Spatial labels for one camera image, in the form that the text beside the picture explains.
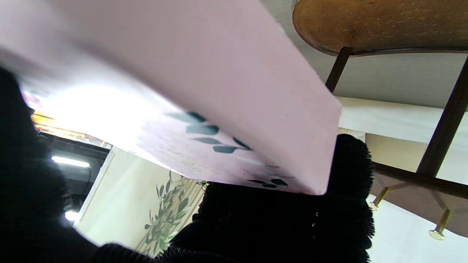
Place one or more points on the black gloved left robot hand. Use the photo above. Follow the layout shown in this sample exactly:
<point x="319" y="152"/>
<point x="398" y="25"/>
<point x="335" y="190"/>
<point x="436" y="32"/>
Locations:
<point x="256" y="226"/>

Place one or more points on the brown wooden jewelry stand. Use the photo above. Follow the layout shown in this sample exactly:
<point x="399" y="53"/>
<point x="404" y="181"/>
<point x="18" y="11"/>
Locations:
<point x="384" y="25"/>

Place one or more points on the tall green leafy plant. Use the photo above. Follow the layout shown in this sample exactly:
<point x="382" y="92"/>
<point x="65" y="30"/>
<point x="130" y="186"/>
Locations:
<point x="164" y="210"/>

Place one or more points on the pink floral jewelry box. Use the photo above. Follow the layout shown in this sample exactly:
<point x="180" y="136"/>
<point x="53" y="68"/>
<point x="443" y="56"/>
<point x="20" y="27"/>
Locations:
<point x="219" y="73"/>

